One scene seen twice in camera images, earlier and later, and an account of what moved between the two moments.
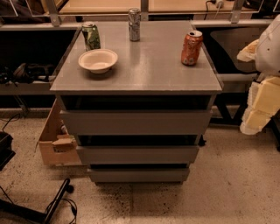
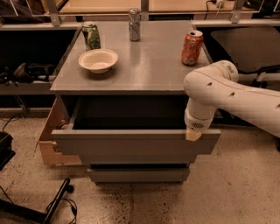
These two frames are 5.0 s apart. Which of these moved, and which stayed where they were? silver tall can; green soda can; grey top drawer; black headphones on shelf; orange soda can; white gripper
Moved: white gripper; grey top drawer
Stayed: black headphones on shelf; green soda can; orange soda can; silver tall can
